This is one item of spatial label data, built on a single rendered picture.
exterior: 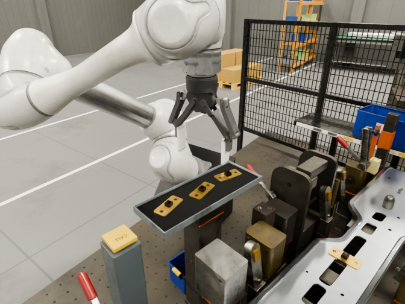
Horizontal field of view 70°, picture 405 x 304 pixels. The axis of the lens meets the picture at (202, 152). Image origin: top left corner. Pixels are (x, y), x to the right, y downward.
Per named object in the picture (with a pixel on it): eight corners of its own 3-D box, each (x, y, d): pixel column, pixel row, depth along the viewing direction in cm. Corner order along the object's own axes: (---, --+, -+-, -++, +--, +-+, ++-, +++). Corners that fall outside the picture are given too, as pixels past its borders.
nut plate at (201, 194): (199, 200, 78) (199, 196, 78) (188, 196, 80) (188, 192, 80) (215, 186, 85) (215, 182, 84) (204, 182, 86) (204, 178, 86)
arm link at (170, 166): (171, 191, 135) (141, 181, 117) (167, 155, 142) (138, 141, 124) (202, 182, 130) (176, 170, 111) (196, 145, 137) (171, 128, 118)
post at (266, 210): (255, 308, 100) (266, 215, 82) (243, 298, 103) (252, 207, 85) (263, 299, 103) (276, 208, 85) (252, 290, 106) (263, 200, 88)
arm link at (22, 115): (18, 104, 70) (23, 61, 76) (-29, 129, 77) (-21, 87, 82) (63, 125, 82) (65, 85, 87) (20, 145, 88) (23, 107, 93)
